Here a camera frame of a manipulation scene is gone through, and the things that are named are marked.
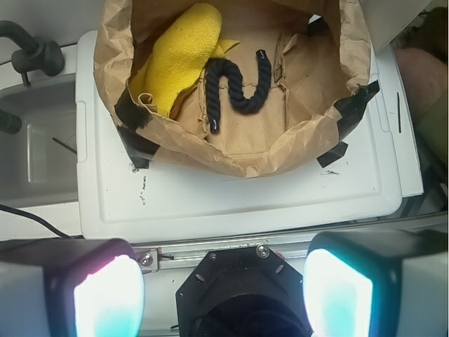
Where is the yellow microfiber cloth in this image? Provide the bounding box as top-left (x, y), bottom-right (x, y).
top-left (128, 3), bottom-right (239, 119)

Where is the dark blue twisted rope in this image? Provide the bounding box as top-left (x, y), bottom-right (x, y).
top-left (204, 49), bottom-right (272, 134)

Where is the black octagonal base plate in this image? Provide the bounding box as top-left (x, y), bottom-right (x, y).
top-left (175, 253), bottom-right (313, 336)

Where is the brown paper bag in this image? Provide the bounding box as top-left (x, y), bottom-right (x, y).
top-left (94, 1), bottom-right (379, 178)

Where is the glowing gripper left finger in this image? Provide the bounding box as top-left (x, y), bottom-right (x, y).
top-left (1, 238), bottom-right (145, 336)

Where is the gray sink basin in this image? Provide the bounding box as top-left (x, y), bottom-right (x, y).
top-left (1, 74), bottom-right (78, 208)

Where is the aluminum rail frame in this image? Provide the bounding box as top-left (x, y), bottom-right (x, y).
top-left (132, 211), bottom-right (448, 273)

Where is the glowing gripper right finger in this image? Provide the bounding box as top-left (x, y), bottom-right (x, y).
top-left (302, 230), bottom-right (448, 336)

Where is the dark gray sink faucet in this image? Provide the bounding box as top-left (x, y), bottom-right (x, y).
top-left (1, 20), bottom-right (65, 87)

